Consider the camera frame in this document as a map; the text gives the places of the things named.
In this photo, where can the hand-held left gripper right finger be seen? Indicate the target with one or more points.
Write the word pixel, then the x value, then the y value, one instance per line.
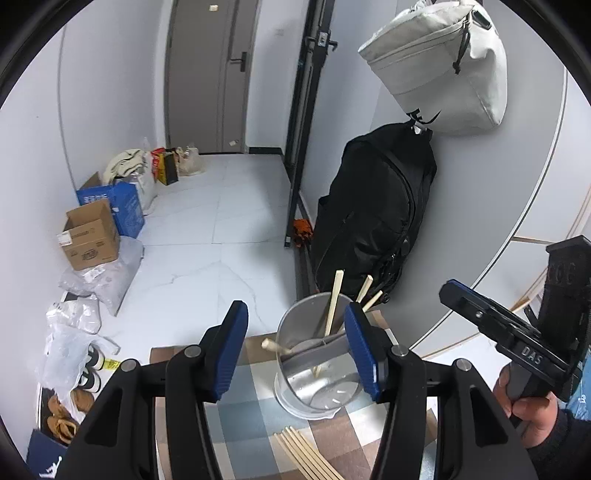
pixel 362 350

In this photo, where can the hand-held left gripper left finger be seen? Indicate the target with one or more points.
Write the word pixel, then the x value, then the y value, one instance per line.
pixel 228 350

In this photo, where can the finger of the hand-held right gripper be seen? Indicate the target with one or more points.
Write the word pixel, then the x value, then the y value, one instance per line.
pixel 565 286
pixel 517 341

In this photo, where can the wooden chopstick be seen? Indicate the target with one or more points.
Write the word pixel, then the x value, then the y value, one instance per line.
pixel 276 346
pixel 374 299
pixel 318 367
pixel 333 302
pixel 364 287

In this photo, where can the white utensil holder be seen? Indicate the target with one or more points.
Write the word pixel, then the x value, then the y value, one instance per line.
pixel 323 392

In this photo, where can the pile of wooden chopsticks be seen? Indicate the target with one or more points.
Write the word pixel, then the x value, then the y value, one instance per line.
pixel 309 457

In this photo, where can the person's right forearm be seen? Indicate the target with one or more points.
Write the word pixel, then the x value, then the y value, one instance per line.
pixel 563 447

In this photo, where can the person's right hand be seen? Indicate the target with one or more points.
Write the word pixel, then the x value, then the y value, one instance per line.
pixel 531 420

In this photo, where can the wood-framed white panel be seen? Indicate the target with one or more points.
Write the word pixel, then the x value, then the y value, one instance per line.
pixel 531 258

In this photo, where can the person's blue jeans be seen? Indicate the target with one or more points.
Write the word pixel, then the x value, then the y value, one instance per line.
pixel 581 399

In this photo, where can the checkered cloth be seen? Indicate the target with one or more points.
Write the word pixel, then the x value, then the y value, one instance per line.
pixel 249 438

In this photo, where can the yellow tag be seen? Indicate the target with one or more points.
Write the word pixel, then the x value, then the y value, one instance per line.
pixel 112 364

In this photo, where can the orange black gloves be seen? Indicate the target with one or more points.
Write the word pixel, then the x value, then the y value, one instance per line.
pixel 302 233

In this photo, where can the white black sneaker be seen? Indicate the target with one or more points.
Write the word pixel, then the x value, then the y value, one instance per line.
pixel 90 381
pixel 96 357

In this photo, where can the grey plastic parcel bag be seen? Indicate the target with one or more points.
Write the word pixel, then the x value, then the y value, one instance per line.
pixel 115 277

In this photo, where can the black backpack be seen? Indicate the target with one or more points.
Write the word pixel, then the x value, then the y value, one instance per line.
pixel 369 207

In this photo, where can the white plastic bag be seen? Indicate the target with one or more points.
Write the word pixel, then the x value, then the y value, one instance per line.
pixel 78 316

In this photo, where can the brown shoe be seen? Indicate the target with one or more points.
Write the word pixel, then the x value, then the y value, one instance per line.
pixel 82 400

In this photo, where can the clear plastic bag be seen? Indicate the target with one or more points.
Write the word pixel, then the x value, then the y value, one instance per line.
pixel 64 355

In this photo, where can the blue cardboard box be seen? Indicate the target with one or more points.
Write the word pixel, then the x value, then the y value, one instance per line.
pixel 127 212

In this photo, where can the brown cardboard box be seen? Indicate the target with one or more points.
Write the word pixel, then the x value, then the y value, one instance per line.
pixel 94 240

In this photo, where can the brown sandals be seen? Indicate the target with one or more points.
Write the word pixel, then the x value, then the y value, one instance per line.
pixel 60 420

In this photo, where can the white woven sack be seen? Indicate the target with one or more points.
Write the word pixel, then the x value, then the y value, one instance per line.
pixel 147 184

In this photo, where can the black paper bag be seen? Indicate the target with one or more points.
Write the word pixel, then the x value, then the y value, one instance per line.
pixel 168 170

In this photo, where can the beige plastic bag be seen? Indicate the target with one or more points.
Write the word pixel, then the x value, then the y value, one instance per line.
pixel 191 162

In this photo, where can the red paper bag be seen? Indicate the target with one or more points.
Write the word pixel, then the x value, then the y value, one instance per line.
pixel 157 161

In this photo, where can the dark blue shoe box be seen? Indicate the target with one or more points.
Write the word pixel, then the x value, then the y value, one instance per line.
pixel 46 457

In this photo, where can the beige folded clothes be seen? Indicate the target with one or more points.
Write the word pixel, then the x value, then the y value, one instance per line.
pixel 124 164

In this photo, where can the black metal security door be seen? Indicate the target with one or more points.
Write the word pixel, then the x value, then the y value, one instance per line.
pixel 309 115

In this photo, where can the grey canvas bag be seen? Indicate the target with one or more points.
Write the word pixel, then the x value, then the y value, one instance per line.
pixel 438 69

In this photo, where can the grey door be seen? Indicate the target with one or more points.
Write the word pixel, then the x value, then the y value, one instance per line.
pixel 198 83

